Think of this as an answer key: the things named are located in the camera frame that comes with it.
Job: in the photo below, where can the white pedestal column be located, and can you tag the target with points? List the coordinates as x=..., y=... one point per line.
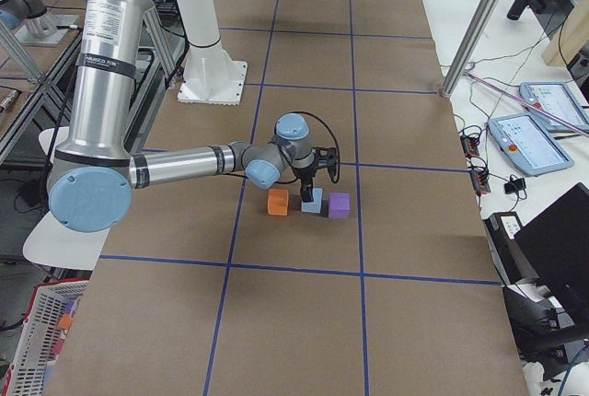
x=210, y=75

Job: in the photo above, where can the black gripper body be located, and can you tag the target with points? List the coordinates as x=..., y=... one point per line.
x=305, y=177

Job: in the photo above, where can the orange foam block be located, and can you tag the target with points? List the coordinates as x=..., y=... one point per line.
x=278, y=202

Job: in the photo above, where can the light blue foam block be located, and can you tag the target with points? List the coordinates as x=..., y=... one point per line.
x=315, y=205

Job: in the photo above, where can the aluminium frame post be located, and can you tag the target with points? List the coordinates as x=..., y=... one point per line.
x=467, y=46

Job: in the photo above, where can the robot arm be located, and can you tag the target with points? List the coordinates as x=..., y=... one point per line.
x=93, y=175

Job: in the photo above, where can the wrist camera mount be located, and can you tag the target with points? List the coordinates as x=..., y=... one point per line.
x=327, y=158

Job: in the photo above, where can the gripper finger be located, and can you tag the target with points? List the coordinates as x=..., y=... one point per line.
x=306, y=193

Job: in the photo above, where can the black laptop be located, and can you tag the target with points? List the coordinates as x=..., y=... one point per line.
x=556, y=244

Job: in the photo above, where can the teach pendant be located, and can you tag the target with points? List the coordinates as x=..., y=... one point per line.
x=557, y=99
x=528, y=145

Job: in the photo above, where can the far teach pendant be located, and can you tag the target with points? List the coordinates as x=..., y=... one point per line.
x=557, y=99

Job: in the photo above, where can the white plastic basket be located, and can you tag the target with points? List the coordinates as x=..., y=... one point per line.
x=41, y=337

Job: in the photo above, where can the purple foam block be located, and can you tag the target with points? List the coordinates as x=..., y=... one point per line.
x=339, y=205

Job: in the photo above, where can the near teach pendant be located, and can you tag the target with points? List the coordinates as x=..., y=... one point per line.
x=528, y=145

